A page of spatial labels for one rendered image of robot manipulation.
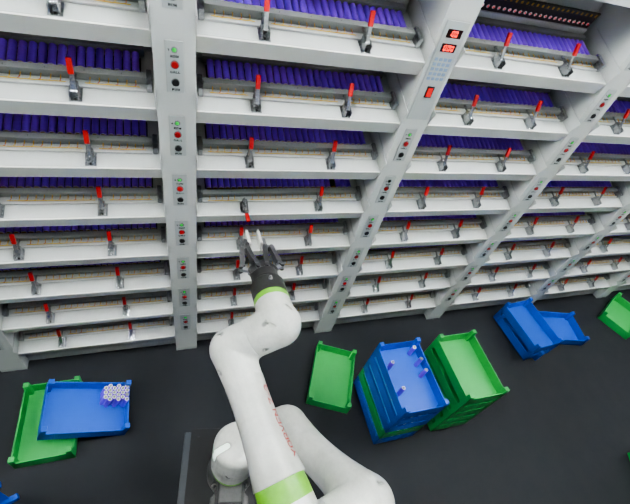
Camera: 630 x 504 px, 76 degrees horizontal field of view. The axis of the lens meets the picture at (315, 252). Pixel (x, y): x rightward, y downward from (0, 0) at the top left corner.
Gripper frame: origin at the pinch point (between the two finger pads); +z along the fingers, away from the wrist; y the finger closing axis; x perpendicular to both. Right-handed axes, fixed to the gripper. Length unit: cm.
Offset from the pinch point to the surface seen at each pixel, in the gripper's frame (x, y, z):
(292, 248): -20.1, 20.2, 20.0
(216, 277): -37.4, -7.9, 25.6
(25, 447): -95, -81, 0
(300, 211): -1.3, 19.9, 17.3
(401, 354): -63, 70, -6
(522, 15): 67, 83, 21
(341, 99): 38.9, 26.6, 16.2
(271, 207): -0.4, 9.6, 18.9
